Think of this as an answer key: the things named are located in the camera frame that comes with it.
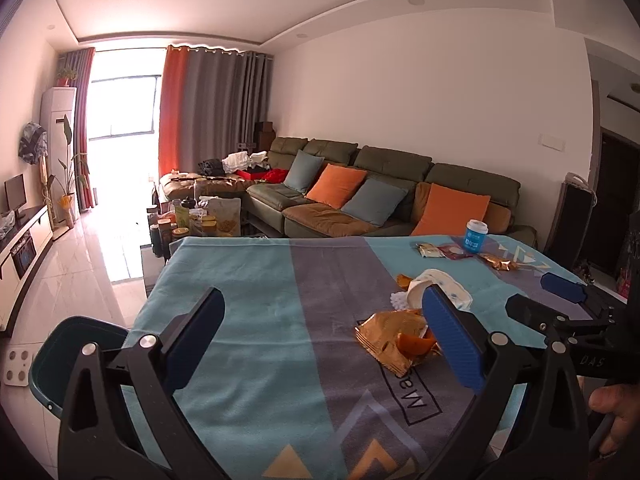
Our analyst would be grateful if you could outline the window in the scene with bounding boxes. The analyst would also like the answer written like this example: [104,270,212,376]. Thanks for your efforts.
[87,75,162,138]

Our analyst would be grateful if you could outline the white standing air conditioner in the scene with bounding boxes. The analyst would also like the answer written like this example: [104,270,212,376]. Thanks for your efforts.
[40,87,78,223]

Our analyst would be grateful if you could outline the group of food jars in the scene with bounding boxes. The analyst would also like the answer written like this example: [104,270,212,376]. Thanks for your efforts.
[147,195,221,256]

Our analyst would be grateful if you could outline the person's right hand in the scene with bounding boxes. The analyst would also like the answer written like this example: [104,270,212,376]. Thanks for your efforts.
[589,384,640,456]

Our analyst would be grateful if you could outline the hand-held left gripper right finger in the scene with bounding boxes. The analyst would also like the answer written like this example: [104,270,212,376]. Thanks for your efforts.
[421,284,591,480]

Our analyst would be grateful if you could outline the blue grey printed tablecloth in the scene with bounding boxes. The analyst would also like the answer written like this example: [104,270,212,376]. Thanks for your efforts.
[117,234,626,480]

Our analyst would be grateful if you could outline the crushed white paper cup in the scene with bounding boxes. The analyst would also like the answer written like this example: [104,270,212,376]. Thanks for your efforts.
[407,268,473,311]

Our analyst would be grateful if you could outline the black monitor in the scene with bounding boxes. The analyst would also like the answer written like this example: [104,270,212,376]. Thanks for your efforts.
[4,173,28,220]

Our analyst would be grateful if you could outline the dark wooden door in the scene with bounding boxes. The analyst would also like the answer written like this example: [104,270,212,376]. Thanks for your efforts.
[592,130,640,281]

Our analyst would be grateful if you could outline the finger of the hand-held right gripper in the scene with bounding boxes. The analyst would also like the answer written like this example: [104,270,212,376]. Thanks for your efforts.
[541,272,626,316]
[505,294,611,341]

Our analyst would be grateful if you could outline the clear snack bag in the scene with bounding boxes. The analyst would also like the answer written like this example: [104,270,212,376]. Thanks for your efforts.
[207,196,242,237]

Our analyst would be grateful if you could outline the tall leafy houseplant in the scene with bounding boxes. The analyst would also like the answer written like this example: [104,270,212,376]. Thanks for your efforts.
[45,115,91,226]

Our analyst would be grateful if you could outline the brown boxes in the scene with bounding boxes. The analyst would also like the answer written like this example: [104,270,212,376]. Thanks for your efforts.
[254,121,277,151]

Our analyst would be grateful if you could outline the green sectional sofa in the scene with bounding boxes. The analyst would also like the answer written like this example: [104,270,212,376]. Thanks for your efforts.
[159,136,538,241]

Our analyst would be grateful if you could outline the cloth covered standing fan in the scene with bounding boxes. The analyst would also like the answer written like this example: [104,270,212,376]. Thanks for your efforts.
[19,121,48,163]

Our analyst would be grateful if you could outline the small gold snack wrapper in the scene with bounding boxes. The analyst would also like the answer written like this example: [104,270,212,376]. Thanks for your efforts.
[477,252,521,272]

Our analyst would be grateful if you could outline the black upright panel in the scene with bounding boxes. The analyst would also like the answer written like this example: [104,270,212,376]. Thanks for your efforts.
[542,172,597,266]

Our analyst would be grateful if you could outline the white bathroom scale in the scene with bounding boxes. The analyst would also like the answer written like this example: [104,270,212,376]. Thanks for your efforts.
[4,347,35,386]

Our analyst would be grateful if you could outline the white and black TV cabinet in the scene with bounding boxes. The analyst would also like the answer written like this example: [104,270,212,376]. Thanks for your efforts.
[0,205,55,331]

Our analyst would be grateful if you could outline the orange and grey curtain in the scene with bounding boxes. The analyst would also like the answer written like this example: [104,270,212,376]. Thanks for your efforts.
[159,44,275,176]

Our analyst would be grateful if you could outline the orange cushion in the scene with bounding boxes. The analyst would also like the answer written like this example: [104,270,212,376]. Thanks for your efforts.
[305,162,368,210]
[411,183,492,237]

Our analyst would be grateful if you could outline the pile of white clothes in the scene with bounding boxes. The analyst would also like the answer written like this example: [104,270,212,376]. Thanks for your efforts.
[222,150,271,173]

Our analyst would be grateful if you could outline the grey and red curtain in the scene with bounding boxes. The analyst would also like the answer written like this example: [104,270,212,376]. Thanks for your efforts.
[59,47,97,213]

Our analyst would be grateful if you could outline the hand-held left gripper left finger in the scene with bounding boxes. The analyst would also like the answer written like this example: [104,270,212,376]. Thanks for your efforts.
[57,287,226,480]

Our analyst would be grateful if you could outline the blue cup with white lid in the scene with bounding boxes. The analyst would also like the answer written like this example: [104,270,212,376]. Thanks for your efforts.
[462,219,489,253]

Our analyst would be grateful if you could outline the blue cushion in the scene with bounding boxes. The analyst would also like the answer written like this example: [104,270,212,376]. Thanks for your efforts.
[341,178,408,227]
[282,150,325,195]

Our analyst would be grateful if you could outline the gold snack bag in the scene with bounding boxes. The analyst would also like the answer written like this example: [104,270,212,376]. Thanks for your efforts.
[354,308,443,368]

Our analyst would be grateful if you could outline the teal trash bin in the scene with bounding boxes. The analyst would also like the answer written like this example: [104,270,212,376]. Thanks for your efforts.
[28,315,132,423]

